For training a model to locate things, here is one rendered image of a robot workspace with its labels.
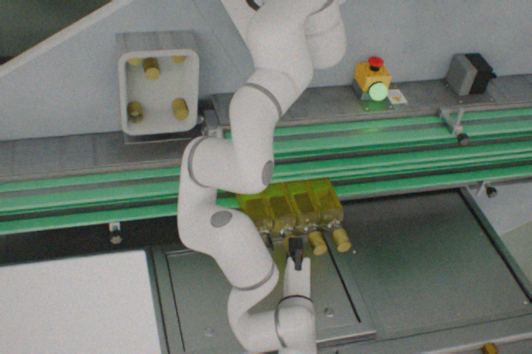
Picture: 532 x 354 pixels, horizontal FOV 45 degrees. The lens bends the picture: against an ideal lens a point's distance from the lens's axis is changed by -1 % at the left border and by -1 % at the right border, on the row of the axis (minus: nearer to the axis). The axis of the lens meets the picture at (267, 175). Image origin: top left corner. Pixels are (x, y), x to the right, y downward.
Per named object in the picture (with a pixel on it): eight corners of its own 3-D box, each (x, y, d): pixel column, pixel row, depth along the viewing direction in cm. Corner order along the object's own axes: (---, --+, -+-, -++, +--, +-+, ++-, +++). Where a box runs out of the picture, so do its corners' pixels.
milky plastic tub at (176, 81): (119, 114, 157) (122, 136, 150) (114, 33, 141) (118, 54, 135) (190, 109, 161) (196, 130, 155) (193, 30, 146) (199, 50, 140)
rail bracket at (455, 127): (432, 113, 166) (455, 146, 157) (440, 90, 161) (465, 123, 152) (445, 112, 167) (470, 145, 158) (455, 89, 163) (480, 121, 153)
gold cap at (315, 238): (305, 241, 150) (311, 256, 147) (308, 231, 147) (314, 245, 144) (319, 240, 151) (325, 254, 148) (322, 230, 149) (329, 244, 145)
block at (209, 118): (199, 140, 161) (204, 158, 156) (199, 110, 154) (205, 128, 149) (213, 139, 162) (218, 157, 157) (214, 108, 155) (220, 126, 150)
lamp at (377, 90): (366, 96, 164) (370, 103, 161) (370, 81, 160) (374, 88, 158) (382, 95, 165) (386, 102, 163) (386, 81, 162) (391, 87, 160)
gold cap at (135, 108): (125, 115, 150) (124, 104, 153) (131, 125, 152) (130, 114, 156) (140, 110, 150) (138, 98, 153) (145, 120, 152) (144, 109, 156)
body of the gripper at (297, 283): (311, 326, 137) (308, 284, 145) (317, 297, 130) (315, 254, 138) (275, 324, 137) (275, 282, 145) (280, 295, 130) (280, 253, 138)
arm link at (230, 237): (306, 224, 115) (244, 209, 125) (263, 133, 103) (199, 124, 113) (253, 293, 107) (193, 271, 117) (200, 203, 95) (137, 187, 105)
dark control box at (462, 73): (444, 78, 176) (458, 95, 170) (452, 53, 171) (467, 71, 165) (470, 76, 178) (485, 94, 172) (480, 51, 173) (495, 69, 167)
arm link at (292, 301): (311, 334, 136) (310, 322, 138) (317, 309, 130) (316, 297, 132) (275, 331, 135) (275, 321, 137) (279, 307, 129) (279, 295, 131)
